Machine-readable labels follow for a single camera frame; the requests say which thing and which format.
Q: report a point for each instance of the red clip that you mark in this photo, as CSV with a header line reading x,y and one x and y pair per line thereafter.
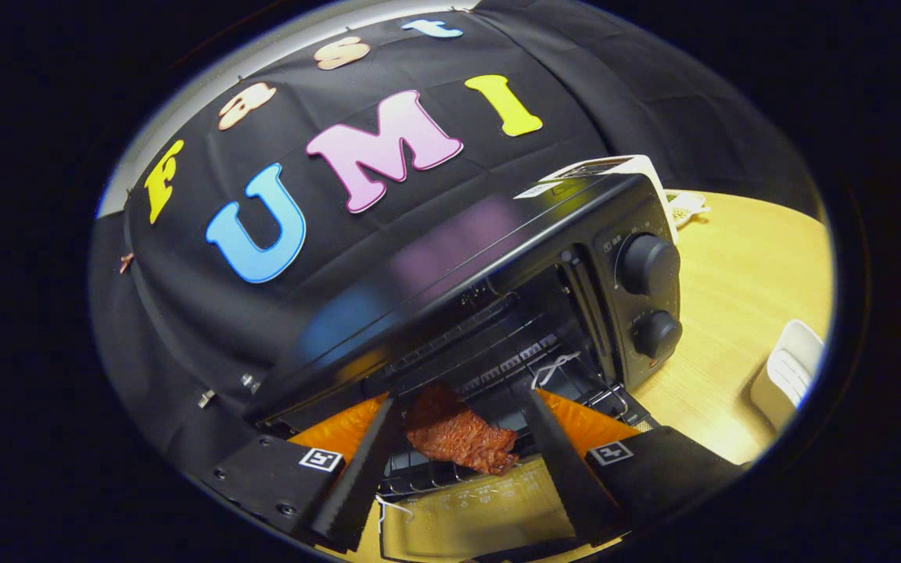
x,y
127,263

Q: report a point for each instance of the silver clip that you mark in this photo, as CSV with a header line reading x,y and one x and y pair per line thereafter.
x,y
206,399

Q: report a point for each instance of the white ridged tray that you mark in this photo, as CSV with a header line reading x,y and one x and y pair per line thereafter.
x,y
787,375

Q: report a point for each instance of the black toaster oven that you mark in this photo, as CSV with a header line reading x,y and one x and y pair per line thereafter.
x,y
497,234

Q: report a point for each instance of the white toaster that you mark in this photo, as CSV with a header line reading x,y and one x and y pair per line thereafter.
x,y
646,166

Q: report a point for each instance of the reddish meat slice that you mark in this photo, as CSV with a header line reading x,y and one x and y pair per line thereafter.
x,y
458,434

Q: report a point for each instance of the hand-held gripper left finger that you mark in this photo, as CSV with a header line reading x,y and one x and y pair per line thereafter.
x,y
360,485

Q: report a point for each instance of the black backdrop cloth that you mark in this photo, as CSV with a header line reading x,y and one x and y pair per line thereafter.
x,y
208,328

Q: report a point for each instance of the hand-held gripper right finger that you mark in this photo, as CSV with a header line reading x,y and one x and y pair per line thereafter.
x,y
568,477

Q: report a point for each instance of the small white dish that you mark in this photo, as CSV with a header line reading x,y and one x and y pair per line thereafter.
x,y
685,209

